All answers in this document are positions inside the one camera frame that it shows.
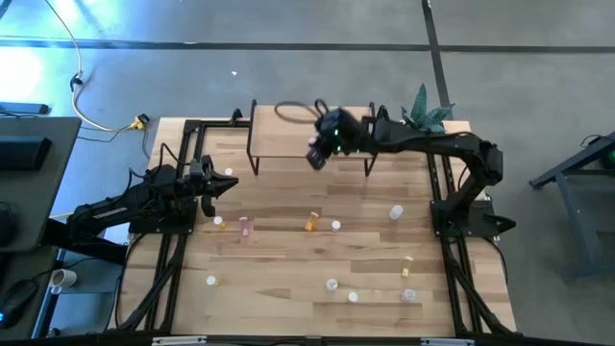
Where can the black box on desk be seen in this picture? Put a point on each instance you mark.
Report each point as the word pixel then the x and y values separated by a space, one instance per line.
pixel 24 154

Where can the white paper sheet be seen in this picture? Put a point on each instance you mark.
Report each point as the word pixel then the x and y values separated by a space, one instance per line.
pixel 115 235

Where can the black computer mouse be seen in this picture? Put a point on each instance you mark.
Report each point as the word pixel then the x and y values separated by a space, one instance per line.
pixel 17 303

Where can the dark grey side desk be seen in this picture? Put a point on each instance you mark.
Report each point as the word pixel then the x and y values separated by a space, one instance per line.
pixel 57 192

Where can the green round object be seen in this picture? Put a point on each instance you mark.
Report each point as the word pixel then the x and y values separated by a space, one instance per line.
pixel 611 157

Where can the snake plant in white pot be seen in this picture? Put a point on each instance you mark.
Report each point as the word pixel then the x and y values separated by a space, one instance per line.
pixel 423 108

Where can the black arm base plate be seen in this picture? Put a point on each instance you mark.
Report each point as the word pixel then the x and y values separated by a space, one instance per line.
pixel 439 228
pixel 158 229

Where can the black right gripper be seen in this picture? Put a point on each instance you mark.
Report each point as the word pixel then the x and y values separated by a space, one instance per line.
pixel 343 132

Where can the wooden shelf black metal frame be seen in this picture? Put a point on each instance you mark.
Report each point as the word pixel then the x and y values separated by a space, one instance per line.
pixel 283 139

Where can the silver edge bracket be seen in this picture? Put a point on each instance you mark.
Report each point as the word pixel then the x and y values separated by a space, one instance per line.
pixel 447 342
pixel 178 341

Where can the white plastic pill bottle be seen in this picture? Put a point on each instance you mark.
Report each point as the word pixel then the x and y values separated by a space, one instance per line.
pixel 396 212
pixel 331 284

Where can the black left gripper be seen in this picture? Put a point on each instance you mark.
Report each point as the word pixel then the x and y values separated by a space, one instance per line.
pixel 207 185

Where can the pink pill bottle white cap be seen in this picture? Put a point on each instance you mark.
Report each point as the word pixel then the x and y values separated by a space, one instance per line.
pixel 336 224
pixel 312 142
pixel 244 226

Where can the black diagonal beam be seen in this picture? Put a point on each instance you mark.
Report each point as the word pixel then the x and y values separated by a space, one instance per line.
pixel 86 242

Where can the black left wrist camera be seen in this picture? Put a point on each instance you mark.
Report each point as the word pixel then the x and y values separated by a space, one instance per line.
pixel 196 168

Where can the blue-grey metal stand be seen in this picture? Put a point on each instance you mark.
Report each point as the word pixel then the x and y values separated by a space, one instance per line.
pixel 572 221

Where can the black flat device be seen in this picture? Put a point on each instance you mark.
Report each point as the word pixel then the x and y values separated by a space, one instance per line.
pixel 24 108

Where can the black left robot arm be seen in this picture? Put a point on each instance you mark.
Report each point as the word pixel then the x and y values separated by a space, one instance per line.
pixel 144 192

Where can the dark grey low desk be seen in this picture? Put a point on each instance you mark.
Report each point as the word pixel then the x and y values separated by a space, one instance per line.
pixel 29 264

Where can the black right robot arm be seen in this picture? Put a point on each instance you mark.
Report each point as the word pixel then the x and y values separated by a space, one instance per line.
pixel 432 141

